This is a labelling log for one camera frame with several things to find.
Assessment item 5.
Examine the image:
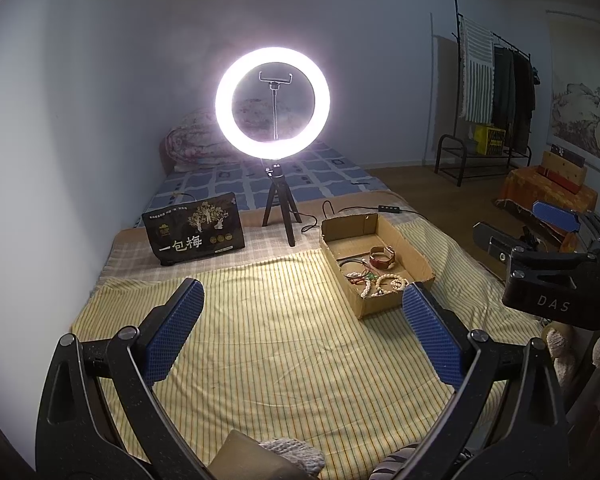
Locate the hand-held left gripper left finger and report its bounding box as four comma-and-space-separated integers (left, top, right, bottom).
35, 277, 206, 480

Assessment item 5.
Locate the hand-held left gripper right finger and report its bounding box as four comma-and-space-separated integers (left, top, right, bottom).
401, 282, 571, 480

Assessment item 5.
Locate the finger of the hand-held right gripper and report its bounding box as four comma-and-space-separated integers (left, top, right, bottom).
532, 200, 600, 248
472, 221, 531, 267

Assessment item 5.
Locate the cardboard box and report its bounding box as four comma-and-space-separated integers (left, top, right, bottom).
319, 212, 436, 320

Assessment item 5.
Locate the orange cloth-covered stool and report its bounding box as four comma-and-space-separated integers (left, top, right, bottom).
495, 167, 600, 221

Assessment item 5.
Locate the yellow striped cloth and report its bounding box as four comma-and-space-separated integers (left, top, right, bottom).
71, 220, 548, 480

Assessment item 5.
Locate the beige plaid bed sheet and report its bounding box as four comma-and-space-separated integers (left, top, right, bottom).
100, 190, 411, 286

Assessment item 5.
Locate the black printed bag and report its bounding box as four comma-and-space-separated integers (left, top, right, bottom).
141, 192, 246, 267

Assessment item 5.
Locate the red-brown wrist watch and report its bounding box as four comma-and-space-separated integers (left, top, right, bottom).
369, 245, 397, 269

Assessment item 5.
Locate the yellow crate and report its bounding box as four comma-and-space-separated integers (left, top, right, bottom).
472, 124, 508, 157

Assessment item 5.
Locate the black garment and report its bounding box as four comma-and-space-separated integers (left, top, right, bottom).
511, 51, 540, 153

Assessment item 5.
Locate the black clothes rack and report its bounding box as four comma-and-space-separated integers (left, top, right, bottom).
434, 0, 541, 188

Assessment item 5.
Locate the person's striped clothing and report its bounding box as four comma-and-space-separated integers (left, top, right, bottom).
370, 442, 431, 480

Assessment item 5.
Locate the dark green garment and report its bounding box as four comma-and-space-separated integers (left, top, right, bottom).
491, 46, 517, 133

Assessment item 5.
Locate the olive cushion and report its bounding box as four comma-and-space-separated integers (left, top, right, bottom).
207, 429, 311, 480

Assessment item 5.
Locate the striped towel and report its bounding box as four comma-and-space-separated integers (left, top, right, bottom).
460, 16, 496, 123

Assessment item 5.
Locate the grey knitted cloth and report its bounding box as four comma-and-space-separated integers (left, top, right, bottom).
257, 437, 327, 476

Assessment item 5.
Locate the black tripod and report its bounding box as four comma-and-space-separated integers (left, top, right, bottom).
261, 160, 303, 247

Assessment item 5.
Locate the floral quilt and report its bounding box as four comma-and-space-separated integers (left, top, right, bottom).
160, 97, 321, 171

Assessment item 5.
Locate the blue checked bedsheet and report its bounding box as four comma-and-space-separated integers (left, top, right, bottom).
142, 140, 393, 221

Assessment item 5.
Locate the phone holder clamp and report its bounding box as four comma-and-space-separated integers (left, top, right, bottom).
258, 71, 296, 142

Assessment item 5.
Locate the white pearl bracelet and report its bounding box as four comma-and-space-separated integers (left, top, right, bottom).
377, 274, 411, 297

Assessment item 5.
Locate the landscape wall poster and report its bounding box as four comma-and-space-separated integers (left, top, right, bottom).
545, 9, 600, 171

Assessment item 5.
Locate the black cable with controller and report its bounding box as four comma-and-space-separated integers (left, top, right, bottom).
300, 200, 431, 233

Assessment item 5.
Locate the round ring light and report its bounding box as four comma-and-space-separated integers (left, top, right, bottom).
215, 46, 334, 161

